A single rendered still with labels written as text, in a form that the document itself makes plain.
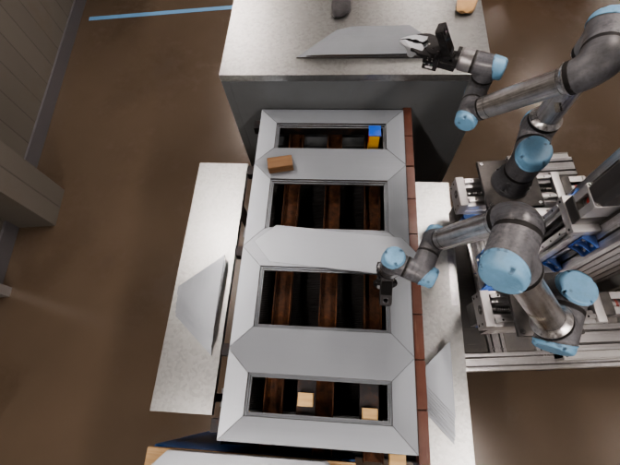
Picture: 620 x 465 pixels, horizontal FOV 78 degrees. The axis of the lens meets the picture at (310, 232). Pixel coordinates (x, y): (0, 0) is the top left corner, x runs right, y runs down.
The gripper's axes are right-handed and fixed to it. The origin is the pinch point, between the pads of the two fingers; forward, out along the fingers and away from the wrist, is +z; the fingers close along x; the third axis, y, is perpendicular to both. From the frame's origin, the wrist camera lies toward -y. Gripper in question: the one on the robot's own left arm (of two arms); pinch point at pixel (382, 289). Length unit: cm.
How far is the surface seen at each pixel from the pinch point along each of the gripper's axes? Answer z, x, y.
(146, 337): 86, 140, -14
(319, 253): 2.1, 27.2, 15.7
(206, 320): 8, 75, -15
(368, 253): 2.1, 5.7, 16.5
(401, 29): -21, -9, 126
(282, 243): 2.1, 44.0, 20.0
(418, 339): 3.9, -14.3, -19.3
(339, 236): 2.1, 18.9, 24.0
